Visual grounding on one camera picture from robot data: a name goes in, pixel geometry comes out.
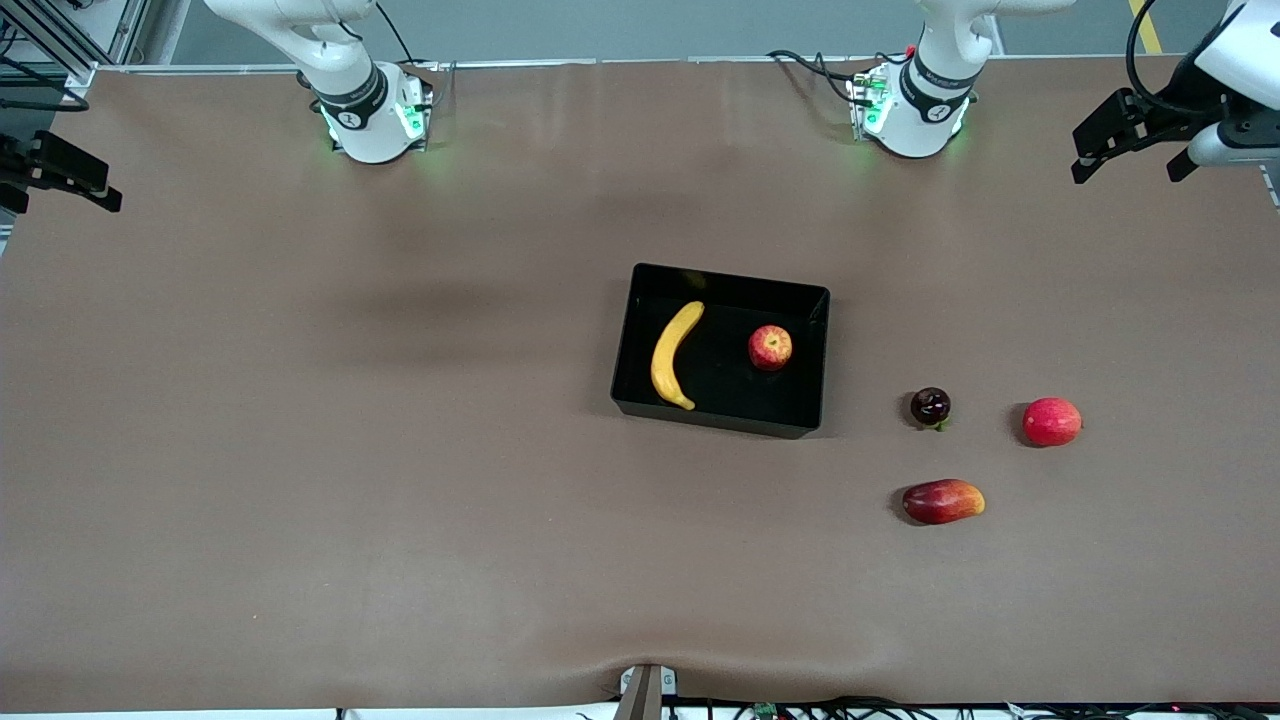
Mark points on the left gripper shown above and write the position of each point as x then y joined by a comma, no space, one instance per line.
1168,108

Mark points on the small red yellow apple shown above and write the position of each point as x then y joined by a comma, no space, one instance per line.
770,348

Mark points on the black rectangular plastic box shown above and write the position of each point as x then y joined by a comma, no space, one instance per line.
730,400

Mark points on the yellow banana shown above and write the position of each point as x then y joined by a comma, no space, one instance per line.
672,350

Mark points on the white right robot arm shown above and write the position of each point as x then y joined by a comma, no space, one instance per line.
340,60

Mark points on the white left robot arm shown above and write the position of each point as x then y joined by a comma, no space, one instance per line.
935,60

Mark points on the plain red peach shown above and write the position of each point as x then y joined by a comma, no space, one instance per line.
1052,422

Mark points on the dark purple mangosteen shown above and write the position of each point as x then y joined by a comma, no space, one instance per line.
930,405

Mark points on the red yellow mango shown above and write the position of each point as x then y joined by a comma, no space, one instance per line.
942,502

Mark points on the brown table mat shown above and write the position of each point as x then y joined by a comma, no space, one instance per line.
400,500

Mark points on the small green circuit board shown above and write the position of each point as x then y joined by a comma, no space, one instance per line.
766,711

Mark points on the aluminium frame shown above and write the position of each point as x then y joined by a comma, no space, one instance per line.
132,25

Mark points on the metal table clamp bracket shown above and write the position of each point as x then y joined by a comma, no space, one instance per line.
640,695

